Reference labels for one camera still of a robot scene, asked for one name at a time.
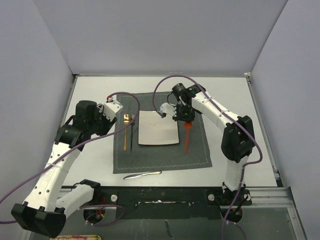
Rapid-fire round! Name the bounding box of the dark handled silver fork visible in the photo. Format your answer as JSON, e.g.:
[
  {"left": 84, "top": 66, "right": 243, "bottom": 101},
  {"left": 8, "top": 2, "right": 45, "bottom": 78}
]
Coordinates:
[{"left": 130, "top": 114, "right": 136, "bottom": 152}]

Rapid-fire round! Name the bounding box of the purple cable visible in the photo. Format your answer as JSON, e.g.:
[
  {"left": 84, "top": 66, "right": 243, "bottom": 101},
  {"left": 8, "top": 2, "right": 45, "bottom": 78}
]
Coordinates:
[
  {"left": 0, "top": 91, "right": 141, "bottom": 227},
  {"left": 152, "top": 74, "right": 264, "bottom": 240}
]

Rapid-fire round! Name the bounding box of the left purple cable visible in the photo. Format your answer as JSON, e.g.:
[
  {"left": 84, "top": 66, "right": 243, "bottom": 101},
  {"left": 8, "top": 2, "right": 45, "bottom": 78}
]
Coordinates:
[{"left": 0, "top": 91, "right": 141, "bottom": 227}]

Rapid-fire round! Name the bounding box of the white square plate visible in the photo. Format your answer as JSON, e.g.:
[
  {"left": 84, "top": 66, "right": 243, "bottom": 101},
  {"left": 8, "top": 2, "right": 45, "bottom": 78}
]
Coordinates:
[{"left": 138, "top": 110, "right": 180, "bottom": 146}]

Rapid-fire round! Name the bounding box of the gold fork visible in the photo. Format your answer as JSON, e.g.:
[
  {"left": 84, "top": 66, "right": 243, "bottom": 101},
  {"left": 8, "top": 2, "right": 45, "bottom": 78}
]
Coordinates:
[{"left": 123, "top": 113, "right": 130, "bottom": 151}]

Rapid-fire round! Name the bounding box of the dark grey cloth placemat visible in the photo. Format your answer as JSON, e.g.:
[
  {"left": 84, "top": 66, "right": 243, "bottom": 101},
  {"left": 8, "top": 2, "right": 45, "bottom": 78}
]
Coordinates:
[{"left": 113, "top": 92, "right": 212, "bottom": 174}]

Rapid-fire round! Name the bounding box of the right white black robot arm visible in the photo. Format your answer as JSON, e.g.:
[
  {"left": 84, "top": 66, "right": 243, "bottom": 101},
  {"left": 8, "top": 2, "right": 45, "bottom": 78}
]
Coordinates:
[{"left": 171, "top": 83, "right": 255, "bottom": 205}]

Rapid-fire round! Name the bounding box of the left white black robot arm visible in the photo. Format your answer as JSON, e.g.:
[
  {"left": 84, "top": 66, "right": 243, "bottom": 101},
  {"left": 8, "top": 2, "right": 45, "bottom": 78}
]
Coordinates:
[{"left": 11, "top": 100, "right": 123, "bottom": 238}]

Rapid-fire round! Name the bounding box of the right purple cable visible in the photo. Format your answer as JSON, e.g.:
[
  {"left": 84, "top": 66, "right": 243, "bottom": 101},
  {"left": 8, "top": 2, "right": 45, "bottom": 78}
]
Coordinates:
[{"left": 152, "top": 74, "right": 264, "bottom": 240}]

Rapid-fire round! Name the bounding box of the floral tray edge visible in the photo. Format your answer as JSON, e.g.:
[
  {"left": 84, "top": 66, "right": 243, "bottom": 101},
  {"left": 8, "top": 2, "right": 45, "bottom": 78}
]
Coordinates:
[{"left": 52, "top": 234, "right": 102, "bottom": 240}]

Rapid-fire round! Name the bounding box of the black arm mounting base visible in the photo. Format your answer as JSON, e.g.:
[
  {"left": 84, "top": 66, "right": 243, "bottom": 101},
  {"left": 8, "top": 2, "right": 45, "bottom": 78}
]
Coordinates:
[{"left": 83, "top": 186, "right": 252, "bottom": 223}]

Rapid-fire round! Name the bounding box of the orange plastic spoon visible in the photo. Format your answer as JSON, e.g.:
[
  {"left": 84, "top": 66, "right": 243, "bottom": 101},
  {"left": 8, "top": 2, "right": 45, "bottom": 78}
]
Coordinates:
[{"left": 184, "top": 122, "right": 193, "bottom": 155}]

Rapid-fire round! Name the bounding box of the silver table knife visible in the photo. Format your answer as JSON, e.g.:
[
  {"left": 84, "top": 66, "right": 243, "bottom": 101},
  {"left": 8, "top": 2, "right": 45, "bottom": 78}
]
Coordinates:
[{"left": 123, "top": 170, "right": 162, "bottom": 180}]

